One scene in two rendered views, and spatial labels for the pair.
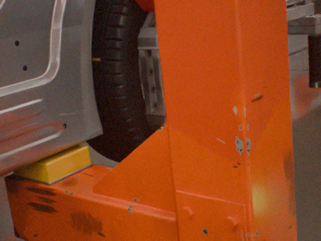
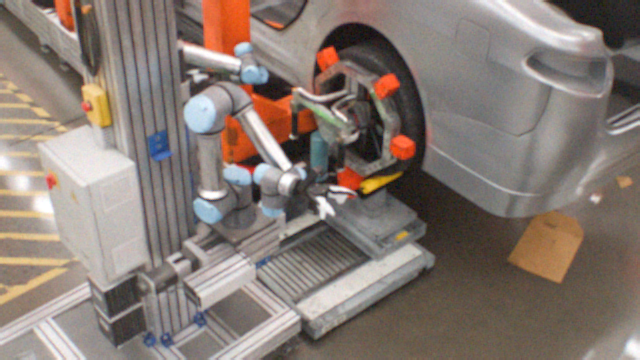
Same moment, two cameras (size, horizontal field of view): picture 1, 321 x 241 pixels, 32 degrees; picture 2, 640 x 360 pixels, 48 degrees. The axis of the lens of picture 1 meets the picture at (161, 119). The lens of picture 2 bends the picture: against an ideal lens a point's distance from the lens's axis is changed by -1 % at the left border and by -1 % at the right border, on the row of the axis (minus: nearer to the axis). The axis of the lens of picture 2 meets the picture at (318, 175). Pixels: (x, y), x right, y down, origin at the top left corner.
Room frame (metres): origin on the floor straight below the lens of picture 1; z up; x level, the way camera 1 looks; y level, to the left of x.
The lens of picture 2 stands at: (1.87, -3.16, 2.75)
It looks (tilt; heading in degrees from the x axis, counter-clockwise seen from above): 37 degrees down; 99
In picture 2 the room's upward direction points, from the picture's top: 2 degrees clockwise
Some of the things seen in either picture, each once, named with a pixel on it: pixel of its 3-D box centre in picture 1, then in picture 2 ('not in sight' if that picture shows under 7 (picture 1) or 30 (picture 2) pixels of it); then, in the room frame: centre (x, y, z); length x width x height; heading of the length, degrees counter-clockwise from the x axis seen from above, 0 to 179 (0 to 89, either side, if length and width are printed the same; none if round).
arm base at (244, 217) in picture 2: not in sight; (237, 208); (1.20, -0.96, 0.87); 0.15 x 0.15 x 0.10
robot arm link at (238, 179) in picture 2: not in sight; (235, 186); (1.19, -0.96, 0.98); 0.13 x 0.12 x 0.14; 68
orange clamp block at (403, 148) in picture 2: not in sight; (401, 147); (1.81, -0.36, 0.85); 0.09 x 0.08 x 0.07; 140
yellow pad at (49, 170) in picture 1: (51, 160); not in sight; (1.26, 0.27, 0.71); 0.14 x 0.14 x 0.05; 50
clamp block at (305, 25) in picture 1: (303, 24); (347, 135); (1.56, -0.43, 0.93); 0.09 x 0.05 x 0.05; 50
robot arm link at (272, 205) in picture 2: not in sight; (274, 197); (1.40, -1.16, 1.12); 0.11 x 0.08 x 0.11; 68
